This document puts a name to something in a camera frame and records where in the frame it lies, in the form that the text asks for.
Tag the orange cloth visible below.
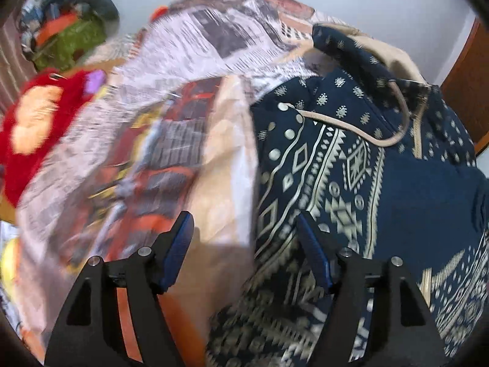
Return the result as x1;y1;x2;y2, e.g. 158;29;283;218
36;14;79;43

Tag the red and yellow plush garment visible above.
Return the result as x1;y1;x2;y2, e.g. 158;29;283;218
0;68;96;205

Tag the purple toy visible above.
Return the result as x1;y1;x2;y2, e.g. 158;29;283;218
86;69;105;94

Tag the brown striped cloth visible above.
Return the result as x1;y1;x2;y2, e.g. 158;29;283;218
0;19;39;115

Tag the wooden door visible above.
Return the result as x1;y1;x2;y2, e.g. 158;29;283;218
439;19;489;142

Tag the newspaper print blanket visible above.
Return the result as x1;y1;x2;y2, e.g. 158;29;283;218
0;0;344;367

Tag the dark grey bag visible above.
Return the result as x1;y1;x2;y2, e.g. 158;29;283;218
67;0;120;31

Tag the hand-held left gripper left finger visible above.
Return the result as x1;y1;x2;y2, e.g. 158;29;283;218
44;211;195;367

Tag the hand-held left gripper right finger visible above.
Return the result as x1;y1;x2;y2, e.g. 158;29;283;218
296;212;448;367

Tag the navy patterned hoodie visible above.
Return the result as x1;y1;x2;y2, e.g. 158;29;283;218
206;23;489;367

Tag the green cloth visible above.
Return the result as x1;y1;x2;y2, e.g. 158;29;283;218
32;15;108;71

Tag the yellow cloth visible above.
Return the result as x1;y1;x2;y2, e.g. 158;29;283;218
0;237;20;287

